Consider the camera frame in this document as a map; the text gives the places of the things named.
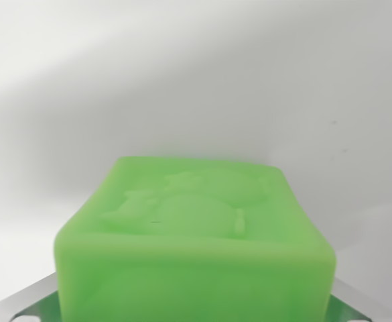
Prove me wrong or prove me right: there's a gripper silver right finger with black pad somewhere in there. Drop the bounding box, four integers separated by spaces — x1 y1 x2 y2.
326 276 392 322

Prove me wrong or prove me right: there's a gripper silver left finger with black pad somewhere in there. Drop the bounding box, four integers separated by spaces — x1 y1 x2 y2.
0 272 62 322

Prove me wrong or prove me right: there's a green embossed cube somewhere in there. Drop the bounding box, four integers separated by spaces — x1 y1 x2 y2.
54 156 338 322

